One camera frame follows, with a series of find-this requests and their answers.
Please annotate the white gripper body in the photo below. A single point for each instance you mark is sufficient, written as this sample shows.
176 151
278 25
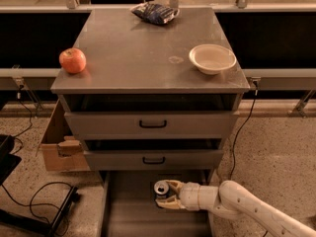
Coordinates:
189 196

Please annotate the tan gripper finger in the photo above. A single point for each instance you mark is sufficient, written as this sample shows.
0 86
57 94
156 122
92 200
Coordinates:
175 185
172 202

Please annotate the blue pepsi can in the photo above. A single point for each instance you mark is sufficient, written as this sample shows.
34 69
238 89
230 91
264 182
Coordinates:
161 189

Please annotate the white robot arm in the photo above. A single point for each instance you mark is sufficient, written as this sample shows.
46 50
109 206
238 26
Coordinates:
229 200

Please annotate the grey open bottom drawer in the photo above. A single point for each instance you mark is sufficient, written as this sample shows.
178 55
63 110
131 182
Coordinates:
130 210

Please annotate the grey middle drawer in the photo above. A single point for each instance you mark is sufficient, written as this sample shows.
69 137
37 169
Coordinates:
152 154

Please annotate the grey drawer cabinet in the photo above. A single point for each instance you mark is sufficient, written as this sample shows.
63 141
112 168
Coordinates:
128 56

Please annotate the grey top drawer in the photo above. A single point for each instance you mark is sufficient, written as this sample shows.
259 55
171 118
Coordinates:
150 116

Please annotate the cardboard box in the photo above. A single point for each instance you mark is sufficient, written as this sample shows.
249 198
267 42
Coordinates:
61 152

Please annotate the white bowl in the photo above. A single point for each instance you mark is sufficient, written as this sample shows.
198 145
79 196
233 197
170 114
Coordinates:
212 59

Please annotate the red apple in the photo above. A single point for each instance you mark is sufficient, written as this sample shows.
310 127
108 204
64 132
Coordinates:
73 60

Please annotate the blue chip bag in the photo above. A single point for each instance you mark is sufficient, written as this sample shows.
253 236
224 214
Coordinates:
155 14

